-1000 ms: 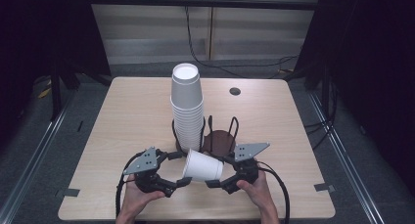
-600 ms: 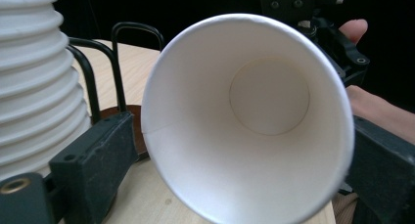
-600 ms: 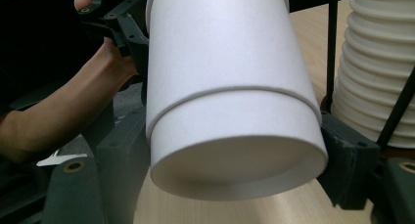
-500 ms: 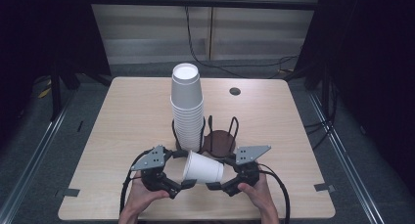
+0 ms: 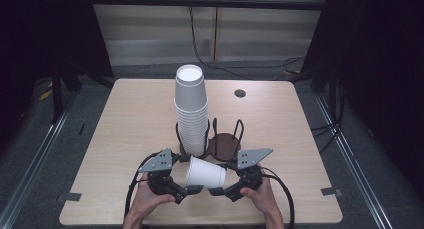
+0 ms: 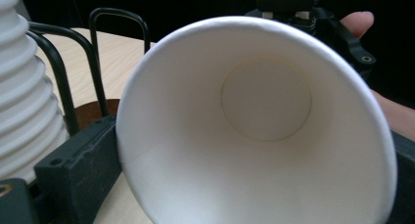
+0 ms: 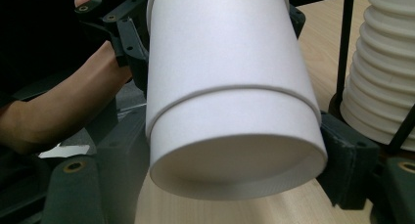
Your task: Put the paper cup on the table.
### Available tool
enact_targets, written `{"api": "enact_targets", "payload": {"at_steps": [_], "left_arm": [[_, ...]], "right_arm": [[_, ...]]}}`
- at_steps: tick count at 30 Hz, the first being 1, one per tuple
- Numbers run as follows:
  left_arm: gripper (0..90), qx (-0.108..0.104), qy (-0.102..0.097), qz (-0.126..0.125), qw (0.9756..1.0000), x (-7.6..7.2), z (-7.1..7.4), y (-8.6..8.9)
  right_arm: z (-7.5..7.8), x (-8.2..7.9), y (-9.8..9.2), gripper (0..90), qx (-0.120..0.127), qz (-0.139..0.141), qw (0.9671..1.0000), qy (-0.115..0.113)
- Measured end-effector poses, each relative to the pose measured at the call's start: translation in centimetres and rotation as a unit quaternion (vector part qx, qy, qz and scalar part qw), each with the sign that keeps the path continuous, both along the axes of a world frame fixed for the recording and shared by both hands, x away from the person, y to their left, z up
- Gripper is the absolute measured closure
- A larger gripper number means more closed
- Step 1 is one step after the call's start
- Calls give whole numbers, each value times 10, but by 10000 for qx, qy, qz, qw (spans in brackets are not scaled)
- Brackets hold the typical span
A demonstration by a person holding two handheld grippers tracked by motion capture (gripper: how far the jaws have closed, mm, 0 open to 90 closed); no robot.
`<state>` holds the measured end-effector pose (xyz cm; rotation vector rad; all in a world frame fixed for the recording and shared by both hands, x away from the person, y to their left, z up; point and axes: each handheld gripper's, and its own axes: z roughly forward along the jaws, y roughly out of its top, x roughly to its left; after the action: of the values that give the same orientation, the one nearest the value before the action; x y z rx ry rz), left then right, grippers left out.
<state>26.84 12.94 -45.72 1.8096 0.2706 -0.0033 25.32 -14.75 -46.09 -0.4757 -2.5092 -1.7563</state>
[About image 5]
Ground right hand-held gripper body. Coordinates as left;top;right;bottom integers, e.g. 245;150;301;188
223;147;274;203

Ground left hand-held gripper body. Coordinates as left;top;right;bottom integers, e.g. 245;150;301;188
137;147;188;205

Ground white paper cup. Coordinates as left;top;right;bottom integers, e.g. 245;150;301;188
184;155;228;190

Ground black wire cup holder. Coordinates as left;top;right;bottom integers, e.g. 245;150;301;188
175;118;212;161
207;117;246;163

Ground stack of white cups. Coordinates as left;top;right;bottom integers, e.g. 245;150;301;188
173;64;210;158

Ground person's left hand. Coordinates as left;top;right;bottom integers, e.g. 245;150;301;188
132;173;177;217

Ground person's right hand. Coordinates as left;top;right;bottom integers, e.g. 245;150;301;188
239;178;281;219

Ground grey tape strip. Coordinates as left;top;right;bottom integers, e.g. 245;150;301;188
55;191;83;204
320;186;344;198

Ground black metal stand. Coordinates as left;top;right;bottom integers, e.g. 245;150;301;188
49;67;84;126

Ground yellow tape piece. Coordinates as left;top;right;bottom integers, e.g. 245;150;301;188
37;81;55;102

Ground black curtain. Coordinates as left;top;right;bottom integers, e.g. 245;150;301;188
298;0;424;203
0;0;115;150

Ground black horizontal bar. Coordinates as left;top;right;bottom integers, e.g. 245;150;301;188
89;0;330;12

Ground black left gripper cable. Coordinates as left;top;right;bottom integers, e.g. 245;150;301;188
124;151;162;220

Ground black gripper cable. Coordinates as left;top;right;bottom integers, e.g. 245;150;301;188
259;167;296;229
124;151;162;220

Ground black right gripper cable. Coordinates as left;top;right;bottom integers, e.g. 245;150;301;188
259;167;296;229

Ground black floor cables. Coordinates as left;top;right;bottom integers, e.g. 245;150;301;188
310;77;346;154

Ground metal floor rail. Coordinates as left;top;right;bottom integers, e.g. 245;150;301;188
0;92;79;229
314;92;396;229

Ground black power cable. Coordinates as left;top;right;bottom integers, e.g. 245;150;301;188
188;5;305;82

